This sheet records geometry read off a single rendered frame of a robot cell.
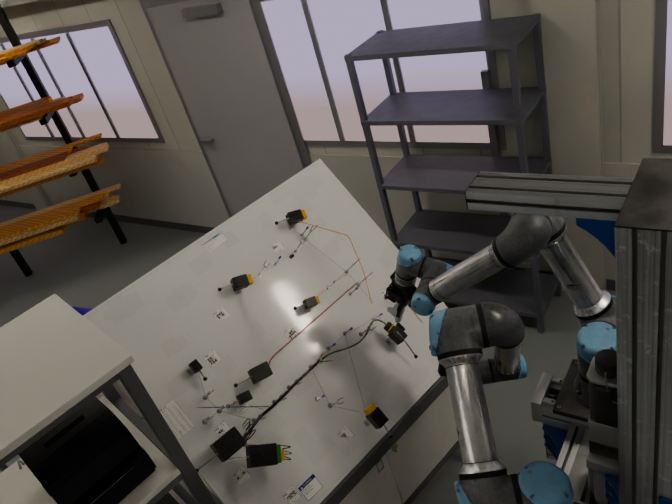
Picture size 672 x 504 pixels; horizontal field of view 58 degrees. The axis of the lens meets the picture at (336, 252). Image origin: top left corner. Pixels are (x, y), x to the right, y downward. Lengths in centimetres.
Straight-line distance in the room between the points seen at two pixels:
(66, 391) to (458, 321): 95
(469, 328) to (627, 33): 216
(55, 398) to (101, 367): 12
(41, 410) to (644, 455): 135
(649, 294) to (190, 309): 156
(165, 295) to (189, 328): 15
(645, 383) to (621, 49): 230
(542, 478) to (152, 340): 135
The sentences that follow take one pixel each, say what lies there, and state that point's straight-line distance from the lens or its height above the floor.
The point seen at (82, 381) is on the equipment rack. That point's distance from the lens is 155.
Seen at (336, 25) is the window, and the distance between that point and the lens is 401.
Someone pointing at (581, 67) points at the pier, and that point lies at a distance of 343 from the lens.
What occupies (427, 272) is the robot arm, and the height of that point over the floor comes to 153.
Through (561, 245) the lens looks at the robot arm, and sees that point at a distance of 183.
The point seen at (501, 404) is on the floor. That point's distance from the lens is 356.
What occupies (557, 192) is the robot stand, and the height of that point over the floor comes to 202.
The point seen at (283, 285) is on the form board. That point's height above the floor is 137.
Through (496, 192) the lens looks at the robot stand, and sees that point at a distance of 131.
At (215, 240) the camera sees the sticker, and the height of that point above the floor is 160.
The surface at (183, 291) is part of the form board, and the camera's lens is 230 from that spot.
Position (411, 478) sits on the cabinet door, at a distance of 274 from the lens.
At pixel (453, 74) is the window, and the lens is 374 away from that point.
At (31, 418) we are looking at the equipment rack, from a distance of 154.
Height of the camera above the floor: 269
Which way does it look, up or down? 32 degrees down
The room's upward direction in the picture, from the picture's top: 18 degrees counter-clockwise
